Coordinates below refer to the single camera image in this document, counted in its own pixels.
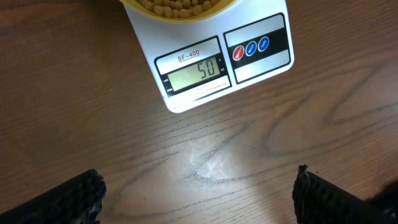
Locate yellow bowl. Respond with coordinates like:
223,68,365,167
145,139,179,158
121,0,236,23

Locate soybeans in bowl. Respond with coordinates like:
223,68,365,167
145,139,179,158
136,0,220,18

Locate white digital kitchen scale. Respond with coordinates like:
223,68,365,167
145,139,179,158
124,0,295,113

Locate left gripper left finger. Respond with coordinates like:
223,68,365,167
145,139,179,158
1,169,106,224

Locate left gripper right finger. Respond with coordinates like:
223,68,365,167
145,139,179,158
292,164,397,224

